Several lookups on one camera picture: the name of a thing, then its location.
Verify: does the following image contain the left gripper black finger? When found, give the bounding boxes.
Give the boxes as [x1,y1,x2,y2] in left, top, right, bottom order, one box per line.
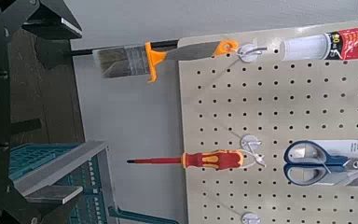
[0,185,84,224]
[21,0,83,41]

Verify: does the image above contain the blue crate with grey rim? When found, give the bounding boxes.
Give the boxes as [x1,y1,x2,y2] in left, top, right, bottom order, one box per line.
[8,139,181,224]

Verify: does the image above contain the grey display panel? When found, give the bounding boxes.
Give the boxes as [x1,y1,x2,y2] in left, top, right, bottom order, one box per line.
[69,38,189,224]

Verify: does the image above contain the red yellow screwdriver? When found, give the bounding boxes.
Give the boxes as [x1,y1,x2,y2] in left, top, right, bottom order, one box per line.
[126,148,267,172]

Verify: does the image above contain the white pegboard hook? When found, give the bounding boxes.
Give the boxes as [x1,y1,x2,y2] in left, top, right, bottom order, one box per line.
[241,212,262,224]
[240,133,264,153]
[236,43,269,63]

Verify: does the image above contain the beige pegboard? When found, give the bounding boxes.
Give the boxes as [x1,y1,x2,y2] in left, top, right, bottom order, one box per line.
[177,18,358,224]

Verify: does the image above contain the blue scissors on packaging card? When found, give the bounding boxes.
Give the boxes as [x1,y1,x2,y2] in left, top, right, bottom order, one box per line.
[282,139,358,188]

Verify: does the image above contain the red white sealant tube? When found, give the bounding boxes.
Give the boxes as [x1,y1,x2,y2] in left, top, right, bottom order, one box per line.
[279,24,358,62]

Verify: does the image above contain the paintbrush with orange grey handle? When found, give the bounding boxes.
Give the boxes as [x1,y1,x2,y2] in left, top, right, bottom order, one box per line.
[92,38,240,83]

